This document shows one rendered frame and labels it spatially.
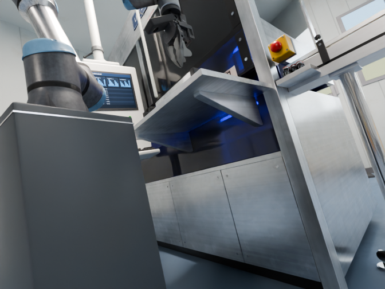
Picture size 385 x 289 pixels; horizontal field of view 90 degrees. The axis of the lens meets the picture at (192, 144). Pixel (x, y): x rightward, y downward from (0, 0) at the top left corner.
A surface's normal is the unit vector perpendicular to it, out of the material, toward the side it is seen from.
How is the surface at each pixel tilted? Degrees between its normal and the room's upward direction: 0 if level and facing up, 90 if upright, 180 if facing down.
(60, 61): 90
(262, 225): 90
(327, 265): 90
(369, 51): 90
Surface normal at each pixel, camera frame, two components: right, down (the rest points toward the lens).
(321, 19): -0.54, 0.01
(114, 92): 0.53, -0.25
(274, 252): -0.76, 0.09
